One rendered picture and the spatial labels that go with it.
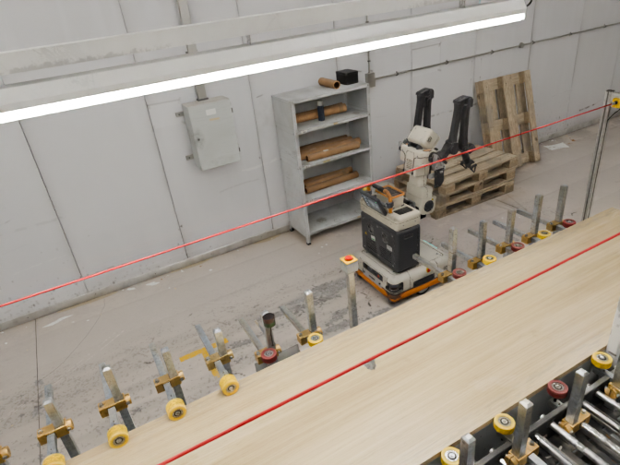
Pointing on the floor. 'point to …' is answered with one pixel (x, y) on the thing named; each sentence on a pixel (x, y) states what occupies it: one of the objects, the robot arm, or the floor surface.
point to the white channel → (147, 41)
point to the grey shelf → (297, 169)
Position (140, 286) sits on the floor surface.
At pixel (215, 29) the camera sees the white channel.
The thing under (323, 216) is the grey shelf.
